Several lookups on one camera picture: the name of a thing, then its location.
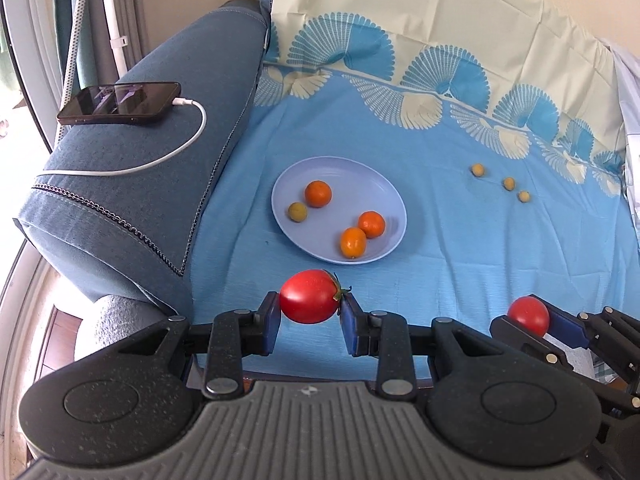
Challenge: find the grey round cushion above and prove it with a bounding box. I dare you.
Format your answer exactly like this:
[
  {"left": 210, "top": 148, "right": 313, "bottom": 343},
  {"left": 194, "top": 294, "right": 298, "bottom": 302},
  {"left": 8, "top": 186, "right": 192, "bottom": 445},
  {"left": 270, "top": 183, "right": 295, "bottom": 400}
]
[{"left": 75, "top": 294, "right": 170, "bottom": 362}]

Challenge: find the black smartphone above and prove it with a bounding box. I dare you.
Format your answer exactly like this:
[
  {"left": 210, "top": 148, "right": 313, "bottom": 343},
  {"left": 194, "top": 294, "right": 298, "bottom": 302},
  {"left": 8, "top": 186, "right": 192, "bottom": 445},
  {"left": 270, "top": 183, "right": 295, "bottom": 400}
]
[{"left": 56, "top": 81, "right": 182, "bottom": 126}]

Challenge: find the blue fan-patterned blanket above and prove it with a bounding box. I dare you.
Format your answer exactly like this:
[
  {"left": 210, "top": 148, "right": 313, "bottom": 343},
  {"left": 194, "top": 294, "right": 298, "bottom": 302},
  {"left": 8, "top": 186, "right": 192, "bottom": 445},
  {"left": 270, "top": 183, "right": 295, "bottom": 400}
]
[{"left": 187, "top": 0, "right": 632, "bottom": 382}]

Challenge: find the white window frame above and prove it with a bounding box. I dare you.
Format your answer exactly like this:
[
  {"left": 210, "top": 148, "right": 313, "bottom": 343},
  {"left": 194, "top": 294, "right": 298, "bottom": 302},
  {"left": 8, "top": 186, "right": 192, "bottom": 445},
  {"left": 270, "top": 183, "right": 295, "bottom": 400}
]
[{"left": 0, "top": 0, "right": 66, "bottom": 156}]

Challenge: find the red tomato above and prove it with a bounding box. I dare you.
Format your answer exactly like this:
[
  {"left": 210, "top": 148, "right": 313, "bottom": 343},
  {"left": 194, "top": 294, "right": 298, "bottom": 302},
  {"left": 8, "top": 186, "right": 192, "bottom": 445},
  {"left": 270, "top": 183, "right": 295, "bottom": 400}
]
[
  {"left": 507, "top": 296, "right": 551, "bottom": 338},
  {"left": 279, "top": 269, "right": 353, "bottom": 325}
]

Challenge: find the white charging cable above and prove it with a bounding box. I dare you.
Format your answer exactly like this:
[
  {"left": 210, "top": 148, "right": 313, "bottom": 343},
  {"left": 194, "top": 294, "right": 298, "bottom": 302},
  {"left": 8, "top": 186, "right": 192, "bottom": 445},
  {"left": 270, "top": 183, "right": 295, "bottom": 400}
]
[{"left": 35, "top": 97, "right": 208, "bottom": 178}]

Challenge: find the white cloth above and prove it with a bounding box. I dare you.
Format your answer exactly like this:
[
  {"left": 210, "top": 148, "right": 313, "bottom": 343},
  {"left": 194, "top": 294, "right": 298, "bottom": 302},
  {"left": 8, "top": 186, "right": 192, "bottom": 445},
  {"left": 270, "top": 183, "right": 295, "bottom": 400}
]
[{"left": 597, "top": 35, "right": 640, "bottom": 252}]

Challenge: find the small mandarin orange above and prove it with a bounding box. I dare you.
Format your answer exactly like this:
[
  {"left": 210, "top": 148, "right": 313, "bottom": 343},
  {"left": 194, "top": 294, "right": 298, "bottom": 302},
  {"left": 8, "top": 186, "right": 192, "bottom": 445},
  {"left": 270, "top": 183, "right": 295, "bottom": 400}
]
[
  {"left": 340, "top": 227, "right": 368, "bottom": 260},
  {"left": 358, "top": 210, "right": 386, "bottom": 239},
  {"left": 304, "top": 180, "right": 333, "bottom": 209}
]

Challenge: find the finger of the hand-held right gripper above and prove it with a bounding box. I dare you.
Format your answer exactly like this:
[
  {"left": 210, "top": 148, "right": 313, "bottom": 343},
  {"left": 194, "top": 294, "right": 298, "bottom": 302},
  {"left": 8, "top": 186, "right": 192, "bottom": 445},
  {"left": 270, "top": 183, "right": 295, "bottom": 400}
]
[
  {"left": 489, "top": 314, "right": 640, "bottom": 408},
  {"left": 541, "top": 301, "right": 640, "bottom": 392}
]

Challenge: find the blue sofa armrest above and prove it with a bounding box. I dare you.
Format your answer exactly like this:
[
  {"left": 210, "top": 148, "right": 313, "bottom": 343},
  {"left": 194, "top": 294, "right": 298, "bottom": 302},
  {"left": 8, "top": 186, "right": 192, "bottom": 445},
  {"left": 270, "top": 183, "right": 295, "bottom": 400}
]
[{"left": 12, "top": 0, "right": 274, "bottom": 317}]

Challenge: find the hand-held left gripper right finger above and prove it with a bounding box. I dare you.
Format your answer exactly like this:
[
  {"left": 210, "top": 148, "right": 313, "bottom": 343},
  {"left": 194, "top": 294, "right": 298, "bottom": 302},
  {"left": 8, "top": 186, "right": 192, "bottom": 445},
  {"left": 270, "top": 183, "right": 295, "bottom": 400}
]
[{"left": 338, "top": 291, "right": 507, "bottom": 399}]

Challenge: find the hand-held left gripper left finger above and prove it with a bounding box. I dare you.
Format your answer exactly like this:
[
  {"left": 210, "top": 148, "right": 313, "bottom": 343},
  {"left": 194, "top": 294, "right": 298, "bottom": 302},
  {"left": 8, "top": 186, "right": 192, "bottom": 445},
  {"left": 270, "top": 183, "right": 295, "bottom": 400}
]
[{"left": 117, "top": 291, "right": 282, "bottom": 399}]

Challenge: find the white pole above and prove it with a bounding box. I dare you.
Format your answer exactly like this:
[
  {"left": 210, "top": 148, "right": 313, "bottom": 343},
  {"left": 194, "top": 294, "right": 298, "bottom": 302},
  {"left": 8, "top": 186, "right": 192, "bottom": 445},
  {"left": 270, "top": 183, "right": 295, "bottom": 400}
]
[{"left": 97, "top": 0, "right": 129, "bottom": 80}]

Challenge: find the light blue plate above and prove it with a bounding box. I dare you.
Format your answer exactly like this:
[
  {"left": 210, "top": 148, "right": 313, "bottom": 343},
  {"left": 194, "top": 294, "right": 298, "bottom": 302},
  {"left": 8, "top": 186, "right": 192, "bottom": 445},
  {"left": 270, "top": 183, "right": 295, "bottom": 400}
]
[{"left": 271, "top": 156, "right": 407, "bottom": 264}]

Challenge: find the white dotted strap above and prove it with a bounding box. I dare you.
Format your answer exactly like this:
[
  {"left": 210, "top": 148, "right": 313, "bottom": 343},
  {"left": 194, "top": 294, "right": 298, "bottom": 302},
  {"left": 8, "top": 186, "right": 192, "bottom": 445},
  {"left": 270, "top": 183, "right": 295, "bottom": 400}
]
[{"left": 62, "top": 0, "right": 92, "bottom": 105}]

